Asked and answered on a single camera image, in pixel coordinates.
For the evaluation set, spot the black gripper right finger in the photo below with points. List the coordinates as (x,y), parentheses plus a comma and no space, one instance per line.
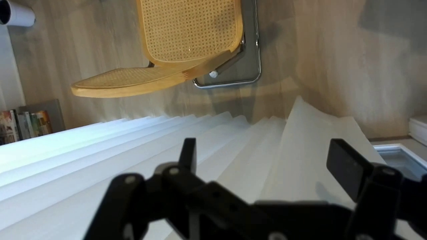
(377,201)

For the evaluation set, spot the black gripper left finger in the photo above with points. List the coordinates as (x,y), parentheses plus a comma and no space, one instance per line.
(151,205)

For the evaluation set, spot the white pleated curtain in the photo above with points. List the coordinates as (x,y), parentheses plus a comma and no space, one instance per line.
(133,149)

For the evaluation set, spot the colourful book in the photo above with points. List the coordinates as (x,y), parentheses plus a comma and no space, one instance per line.
(8,127)

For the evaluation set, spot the cane seat chrome chair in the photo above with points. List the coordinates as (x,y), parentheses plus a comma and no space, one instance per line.
(187,31)

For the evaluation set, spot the white plant pot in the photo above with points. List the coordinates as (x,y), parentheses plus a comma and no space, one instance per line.
(17,14)

